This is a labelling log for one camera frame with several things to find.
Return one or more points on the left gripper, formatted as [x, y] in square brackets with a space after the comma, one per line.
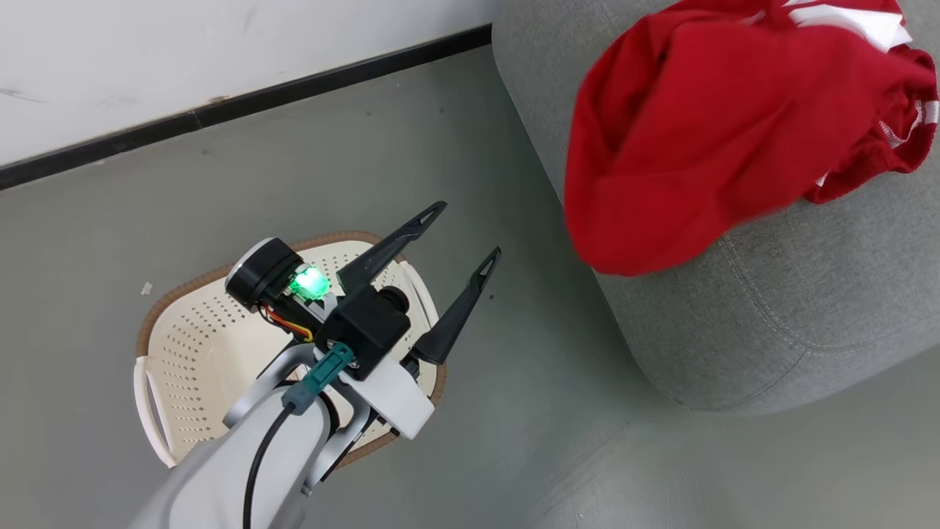
[261, 275]

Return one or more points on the red garment with white stripes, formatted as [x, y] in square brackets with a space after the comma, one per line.
[683, 147]

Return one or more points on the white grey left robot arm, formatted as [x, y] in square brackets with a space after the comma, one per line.
[213, 477]

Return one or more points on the cream perforated laundry basket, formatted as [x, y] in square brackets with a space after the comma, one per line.
[198, 345]

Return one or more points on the black baseboard strip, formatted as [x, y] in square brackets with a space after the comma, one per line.
[220, 110]

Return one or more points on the grey fabric sofa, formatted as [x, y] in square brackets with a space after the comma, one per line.
[808, 294]

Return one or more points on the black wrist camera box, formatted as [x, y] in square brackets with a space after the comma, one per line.
[367, 330]

